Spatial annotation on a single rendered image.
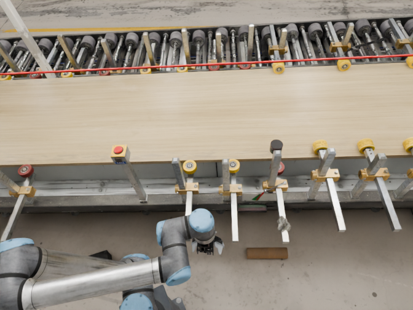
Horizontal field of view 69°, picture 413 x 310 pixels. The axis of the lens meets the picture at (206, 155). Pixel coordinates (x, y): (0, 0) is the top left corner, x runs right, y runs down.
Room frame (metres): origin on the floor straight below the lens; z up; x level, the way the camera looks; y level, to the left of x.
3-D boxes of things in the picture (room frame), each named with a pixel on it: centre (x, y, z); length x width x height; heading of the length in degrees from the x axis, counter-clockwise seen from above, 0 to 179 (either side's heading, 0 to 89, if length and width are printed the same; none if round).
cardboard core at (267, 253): (0.66, -0.36, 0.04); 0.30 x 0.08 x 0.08; 83
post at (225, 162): (0.83, -0.09, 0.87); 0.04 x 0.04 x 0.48; 83
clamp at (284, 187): (0.80, -0.36, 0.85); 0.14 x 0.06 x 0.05; 83
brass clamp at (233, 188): (0.82, -0.11, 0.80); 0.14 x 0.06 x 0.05; 83
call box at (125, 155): (0.89, 0.42, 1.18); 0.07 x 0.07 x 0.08; 83
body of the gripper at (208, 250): (0.45, 0.05, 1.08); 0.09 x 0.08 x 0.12; 169
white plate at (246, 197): (0.78, -0.31, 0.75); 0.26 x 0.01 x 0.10; 83
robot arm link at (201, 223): (0.45, 0.05, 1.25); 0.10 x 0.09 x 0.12; 96
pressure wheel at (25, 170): (1.08, 1.10, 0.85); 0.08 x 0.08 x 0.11
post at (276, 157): (0.80, -0.34, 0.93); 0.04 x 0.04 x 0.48; 83
